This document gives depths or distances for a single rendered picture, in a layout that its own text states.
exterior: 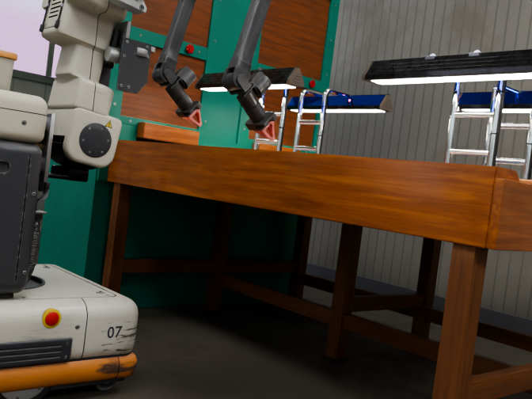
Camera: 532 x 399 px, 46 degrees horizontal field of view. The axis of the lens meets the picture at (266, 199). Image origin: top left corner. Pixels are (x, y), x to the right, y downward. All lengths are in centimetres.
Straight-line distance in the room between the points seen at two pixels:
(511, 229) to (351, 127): 296
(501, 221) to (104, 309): 107
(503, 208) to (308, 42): 229
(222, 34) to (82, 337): 184
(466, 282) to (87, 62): 125
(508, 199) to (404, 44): 285
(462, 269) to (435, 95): 259
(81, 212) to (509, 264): 226
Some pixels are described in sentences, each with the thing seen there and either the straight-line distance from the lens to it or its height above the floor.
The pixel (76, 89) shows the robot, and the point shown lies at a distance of 196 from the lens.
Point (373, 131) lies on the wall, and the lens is 426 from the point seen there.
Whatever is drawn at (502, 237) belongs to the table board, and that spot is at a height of 61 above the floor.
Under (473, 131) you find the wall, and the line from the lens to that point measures 384.
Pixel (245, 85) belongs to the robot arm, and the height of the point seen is 96.
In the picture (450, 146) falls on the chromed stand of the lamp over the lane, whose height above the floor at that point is 86.
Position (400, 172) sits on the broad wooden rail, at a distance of 162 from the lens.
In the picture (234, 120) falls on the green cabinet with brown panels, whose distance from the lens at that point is 322.
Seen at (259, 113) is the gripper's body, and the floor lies 89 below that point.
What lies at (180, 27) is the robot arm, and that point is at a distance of 247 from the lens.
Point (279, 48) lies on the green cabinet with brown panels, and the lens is 344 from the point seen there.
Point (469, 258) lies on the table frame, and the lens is 152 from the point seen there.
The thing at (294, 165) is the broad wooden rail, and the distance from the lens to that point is 188.
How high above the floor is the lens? 67
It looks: 2 degrees down
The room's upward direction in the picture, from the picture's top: 7 degrees clockwise
